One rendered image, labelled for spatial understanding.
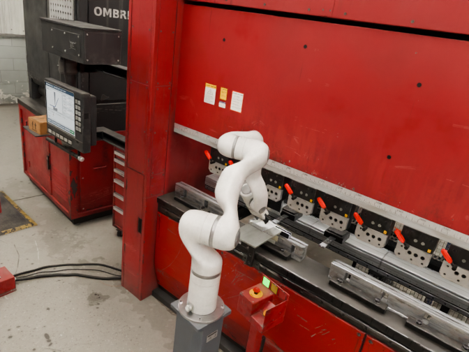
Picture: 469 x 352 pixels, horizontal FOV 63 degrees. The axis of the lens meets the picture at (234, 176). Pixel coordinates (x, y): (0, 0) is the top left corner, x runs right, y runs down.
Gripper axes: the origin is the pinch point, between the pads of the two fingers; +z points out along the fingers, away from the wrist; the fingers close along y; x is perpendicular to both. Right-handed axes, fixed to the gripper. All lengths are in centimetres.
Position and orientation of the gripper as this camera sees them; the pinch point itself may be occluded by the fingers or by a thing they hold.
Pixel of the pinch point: (262, 218)
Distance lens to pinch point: 220.9
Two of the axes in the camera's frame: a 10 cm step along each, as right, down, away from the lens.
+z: 3.0, 5.6, 7.7
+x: -5.7, 7.5, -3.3
